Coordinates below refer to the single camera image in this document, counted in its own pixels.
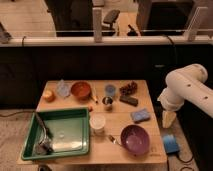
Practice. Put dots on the blue tape roll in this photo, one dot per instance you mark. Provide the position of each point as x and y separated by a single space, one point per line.
170 144

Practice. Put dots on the metal fork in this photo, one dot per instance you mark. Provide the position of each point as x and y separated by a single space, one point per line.
113 140

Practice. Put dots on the wooden table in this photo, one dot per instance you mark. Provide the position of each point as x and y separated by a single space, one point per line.
101 149

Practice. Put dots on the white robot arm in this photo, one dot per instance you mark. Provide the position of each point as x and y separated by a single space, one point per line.
185 84

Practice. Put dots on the metal spatula in tray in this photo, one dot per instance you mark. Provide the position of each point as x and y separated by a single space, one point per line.
43 147

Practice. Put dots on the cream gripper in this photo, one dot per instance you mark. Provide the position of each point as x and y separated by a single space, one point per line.
168 118

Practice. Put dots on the dark grape bunch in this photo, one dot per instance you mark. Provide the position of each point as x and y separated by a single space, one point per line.
129 89

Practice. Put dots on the black rectangular block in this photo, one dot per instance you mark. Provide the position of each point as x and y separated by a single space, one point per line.
129 100

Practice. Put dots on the small metal cup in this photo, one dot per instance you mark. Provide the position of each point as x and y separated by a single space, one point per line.
107 102

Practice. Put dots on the yellow handled tool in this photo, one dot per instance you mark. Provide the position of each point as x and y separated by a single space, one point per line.
94 95

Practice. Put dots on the black office chair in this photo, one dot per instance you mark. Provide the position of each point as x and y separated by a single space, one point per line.
108 22

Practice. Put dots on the orange apple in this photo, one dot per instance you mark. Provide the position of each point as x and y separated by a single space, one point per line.
48 95

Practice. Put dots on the clear plastic bag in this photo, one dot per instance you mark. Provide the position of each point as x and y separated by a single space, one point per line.
63 89

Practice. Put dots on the green plastic tray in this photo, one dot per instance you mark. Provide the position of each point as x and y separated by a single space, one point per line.
69 130

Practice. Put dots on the purple bowl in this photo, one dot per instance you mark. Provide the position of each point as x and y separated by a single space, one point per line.
135 140

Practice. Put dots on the blue sponge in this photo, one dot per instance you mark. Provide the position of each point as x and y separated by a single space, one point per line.
139 116

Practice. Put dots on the orange bowl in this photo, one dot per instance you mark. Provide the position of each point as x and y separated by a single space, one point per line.
81 90

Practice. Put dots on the white plastic cup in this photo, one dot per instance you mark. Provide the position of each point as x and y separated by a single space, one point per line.
97 123

